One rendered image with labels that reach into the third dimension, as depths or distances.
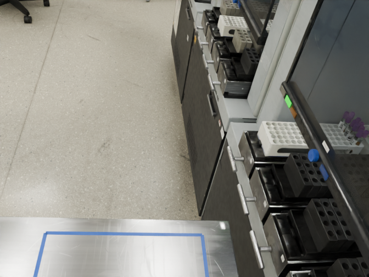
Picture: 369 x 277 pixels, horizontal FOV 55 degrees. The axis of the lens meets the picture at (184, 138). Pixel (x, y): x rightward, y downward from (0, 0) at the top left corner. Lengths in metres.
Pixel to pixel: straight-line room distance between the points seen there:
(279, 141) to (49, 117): 1.62
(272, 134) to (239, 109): 0.30
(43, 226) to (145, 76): 2.00
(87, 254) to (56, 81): 1.97
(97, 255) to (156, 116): 1.66
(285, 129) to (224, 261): 0.48
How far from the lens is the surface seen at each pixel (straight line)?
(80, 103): 2.44
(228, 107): 1.32
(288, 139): 1.06
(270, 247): 0.95
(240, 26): 1.62
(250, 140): 1.08
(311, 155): 0.86
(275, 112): 1.13
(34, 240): 0.83
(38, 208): 1.89
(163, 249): 0.80
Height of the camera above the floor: 1.52
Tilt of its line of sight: 43 degrees down
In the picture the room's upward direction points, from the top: 11 degrees clockwise
